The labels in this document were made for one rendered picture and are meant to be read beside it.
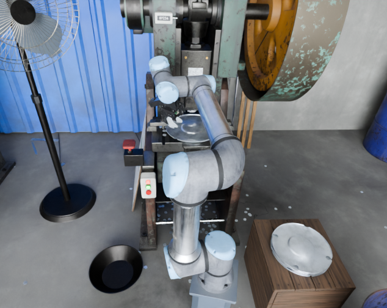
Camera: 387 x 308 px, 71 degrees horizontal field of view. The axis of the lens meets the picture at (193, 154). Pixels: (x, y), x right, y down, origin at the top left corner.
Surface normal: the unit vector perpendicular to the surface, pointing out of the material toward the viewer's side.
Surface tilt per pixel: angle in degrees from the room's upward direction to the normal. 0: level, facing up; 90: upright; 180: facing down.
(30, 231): 0
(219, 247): 8
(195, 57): 90
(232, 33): 90
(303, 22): 85
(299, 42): 95
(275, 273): 0
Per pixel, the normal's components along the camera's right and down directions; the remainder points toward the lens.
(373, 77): 0.10, 0.59
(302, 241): 0.05, -0.81
